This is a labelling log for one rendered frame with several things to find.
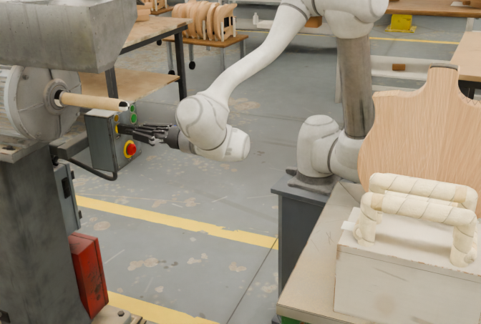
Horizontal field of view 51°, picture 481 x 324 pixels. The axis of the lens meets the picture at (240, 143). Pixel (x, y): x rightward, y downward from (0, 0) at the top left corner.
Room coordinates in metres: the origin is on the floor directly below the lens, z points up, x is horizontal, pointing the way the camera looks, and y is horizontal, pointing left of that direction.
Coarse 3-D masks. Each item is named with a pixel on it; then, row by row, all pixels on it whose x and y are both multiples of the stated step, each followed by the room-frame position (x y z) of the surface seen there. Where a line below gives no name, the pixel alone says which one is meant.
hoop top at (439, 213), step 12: (372, 192) 0.82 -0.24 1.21; (372, 204) 0.80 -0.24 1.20; (384, 204) 0.79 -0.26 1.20; (396, 204) 0.78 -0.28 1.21; (408, 204) 0.78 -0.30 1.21; (420, 204) 0.77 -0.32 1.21; (432, 204) 0.77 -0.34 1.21; (408, 216) 0.77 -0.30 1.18; (420, 216) 0.76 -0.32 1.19; (432, 216) 0.75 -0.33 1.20; (444, 216) 0.75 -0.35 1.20; (456, 216) 0.74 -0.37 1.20; (468, 216) 0.73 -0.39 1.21
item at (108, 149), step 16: (96, 112) 1.53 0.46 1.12; (112, 112) 1.53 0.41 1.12; (128, 112) 1.58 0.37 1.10; (96, 128) 1.51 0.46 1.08; (112, 128) 1.49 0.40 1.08; (96, 144) 1.51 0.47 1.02; (112, 144) 1.49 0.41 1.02; (128, 144) 1.56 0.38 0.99; (96, 160) 1.51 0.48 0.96; (112, 160) 1.49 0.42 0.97; (128, 160) 1.55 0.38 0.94
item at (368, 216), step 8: (360, 208) 0.82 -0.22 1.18; (368, 208) 0.80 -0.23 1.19; (360, 216) 0.81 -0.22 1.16; (368, 216) 0.80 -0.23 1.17; (376, 216) 0.81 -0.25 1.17; (360, 224) 0.81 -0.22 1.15; (368, 224) 0.80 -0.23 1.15; (368, 232) 0.80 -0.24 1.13; (360, 240) 0.81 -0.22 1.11; (368, 240) 0.80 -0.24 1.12
